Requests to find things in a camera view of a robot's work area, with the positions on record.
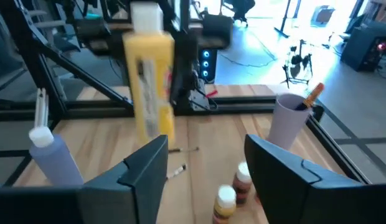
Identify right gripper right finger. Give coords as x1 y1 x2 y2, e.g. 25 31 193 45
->
243 134 386 224

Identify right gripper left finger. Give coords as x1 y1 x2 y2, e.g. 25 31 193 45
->
0 134 169 224

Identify small brown paint bottle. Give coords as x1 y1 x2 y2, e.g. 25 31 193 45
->
232 161 253 207

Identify large purple paint bottle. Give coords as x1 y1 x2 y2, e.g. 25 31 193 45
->
28 125 85 187

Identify small ochre paint bottle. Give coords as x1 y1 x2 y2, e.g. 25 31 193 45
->
212 184 238 224

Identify large yellow paint bottle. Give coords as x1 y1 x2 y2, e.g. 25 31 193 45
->
122 1 176 147

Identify black paintbrush pale bristles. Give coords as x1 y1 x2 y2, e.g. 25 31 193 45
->
166 163 188 180

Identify lavender plastic cup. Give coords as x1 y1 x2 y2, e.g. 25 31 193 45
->
266 93 316 151

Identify white plastic strip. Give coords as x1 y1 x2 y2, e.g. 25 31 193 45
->
34 87 50 129

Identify black computer tower blue lights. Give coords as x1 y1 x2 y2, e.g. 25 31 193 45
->
197 47 219 84

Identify black equipment case red light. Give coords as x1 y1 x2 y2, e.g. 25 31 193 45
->
340 21 386 73

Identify black equipment stand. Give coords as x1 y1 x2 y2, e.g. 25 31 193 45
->
52 0 135 60

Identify black tripod stand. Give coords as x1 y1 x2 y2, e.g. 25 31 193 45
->
273 0 302 39

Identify cardboard box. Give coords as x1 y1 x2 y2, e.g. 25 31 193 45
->
311 4 336 25

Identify black square case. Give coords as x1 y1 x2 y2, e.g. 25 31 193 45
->
201 14 234 49

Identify person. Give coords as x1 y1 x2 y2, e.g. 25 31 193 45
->
224 0 257 28

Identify wire-cage floor fan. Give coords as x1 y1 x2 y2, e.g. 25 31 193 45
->
281 38 314 90

